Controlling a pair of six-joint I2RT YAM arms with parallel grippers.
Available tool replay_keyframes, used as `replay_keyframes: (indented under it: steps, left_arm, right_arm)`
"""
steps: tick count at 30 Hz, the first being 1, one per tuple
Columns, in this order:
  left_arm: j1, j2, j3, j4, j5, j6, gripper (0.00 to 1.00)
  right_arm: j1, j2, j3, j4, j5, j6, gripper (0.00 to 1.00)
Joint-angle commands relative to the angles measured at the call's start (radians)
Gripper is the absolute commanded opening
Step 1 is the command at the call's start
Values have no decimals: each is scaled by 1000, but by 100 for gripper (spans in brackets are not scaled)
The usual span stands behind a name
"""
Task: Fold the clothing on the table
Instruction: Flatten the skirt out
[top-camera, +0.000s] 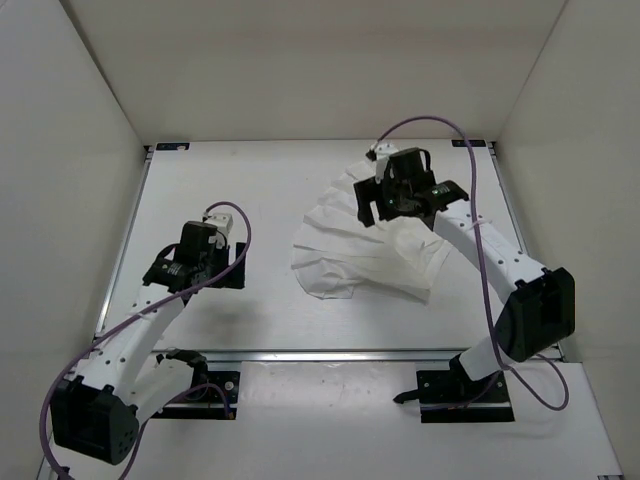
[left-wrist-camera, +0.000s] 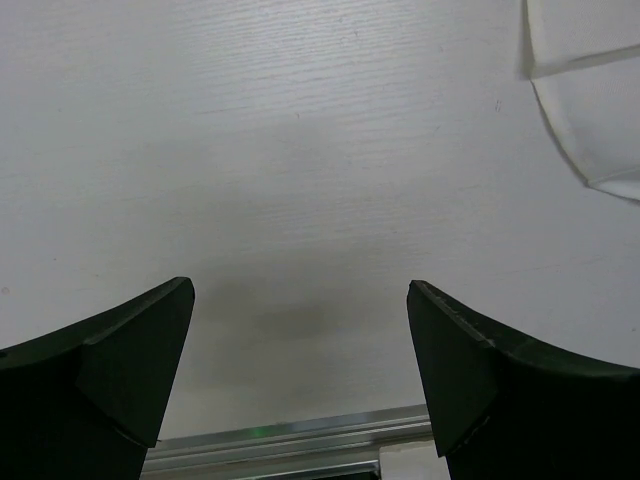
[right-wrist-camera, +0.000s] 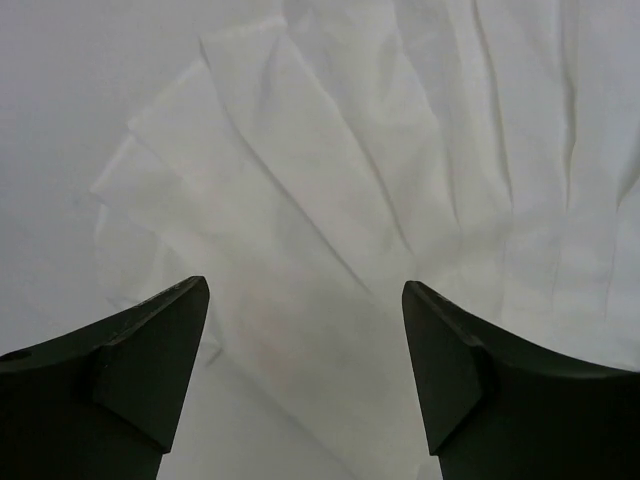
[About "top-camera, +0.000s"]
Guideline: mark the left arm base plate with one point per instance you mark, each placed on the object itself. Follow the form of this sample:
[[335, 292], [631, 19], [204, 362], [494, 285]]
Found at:
[[220, 403]]

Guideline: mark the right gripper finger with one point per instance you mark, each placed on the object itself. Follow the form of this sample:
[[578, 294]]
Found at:
[[365, 193], [384, 199]]

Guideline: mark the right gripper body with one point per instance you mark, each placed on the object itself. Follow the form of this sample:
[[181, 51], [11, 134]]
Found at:
[[402, 193]]

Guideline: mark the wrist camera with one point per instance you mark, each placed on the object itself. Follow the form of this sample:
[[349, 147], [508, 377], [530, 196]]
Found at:
[[378, 154], [223, 223]]

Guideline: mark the right corner black label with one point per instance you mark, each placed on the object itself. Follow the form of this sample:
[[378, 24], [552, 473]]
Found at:
[[474, 143]]

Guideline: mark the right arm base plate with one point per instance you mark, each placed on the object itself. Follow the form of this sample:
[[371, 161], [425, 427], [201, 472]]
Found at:
[[449, 396]]

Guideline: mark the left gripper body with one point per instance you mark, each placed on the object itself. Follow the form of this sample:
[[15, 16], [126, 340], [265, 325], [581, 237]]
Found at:
[[208, 258]]

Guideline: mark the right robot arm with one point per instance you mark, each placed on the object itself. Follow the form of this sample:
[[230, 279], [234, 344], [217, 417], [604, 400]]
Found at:
[[538, 303]]

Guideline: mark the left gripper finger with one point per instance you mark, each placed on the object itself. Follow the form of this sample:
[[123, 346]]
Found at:
[[236, 277], [217, 262]]

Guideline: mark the aluminium front table rail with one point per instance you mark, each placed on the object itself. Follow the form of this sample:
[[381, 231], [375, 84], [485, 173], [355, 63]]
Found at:
[[330, 356]]

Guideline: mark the white pleated skirt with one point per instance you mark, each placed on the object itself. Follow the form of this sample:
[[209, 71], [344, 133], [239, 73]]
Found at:
[[333, 254]]

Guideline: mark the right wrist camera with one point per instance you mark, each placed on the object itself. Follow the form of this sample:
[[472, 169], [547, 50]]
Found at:
[[378, 154]]

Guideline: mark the left corner black label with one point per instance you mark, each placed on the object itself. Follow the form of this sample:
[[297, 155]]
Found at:
[[172, 146]]

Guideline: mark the corner black label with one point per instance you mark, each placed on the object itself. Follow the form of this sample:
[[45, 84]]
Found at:
[[172, 146], [474, 143]]

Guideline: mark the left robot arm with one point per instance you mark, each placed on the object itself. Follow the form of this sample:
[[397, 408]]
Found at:
[[101, 410]]

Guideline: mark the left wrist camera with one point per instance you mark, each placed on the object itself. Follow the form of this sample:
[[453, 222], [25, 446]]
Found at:
[[223, 223]]

